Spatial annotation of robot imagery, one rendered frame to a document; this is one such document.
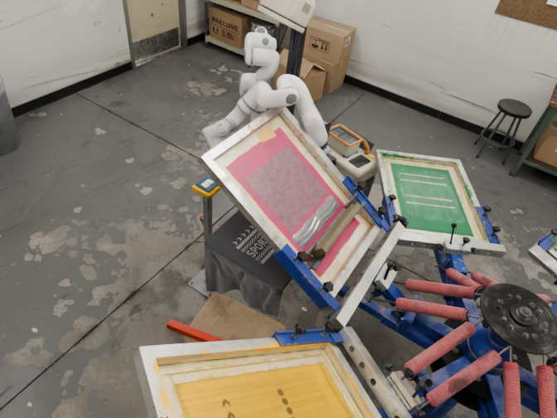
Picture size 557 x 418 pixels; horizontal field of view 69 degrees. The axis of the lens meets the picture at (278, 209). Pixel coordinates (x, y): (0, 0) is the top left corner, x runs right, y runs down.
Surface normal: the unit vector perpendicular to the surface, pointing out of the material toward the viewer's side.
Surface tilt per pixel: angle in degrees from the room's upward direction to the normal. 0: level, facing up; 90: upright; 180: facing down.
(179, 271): 0
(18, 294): 0
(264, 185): 32
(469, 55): 90
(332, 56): 90
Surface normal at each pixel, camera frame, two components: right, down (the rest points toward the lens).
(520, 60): -0.55, 0.54
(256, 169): 0.53, -0.37
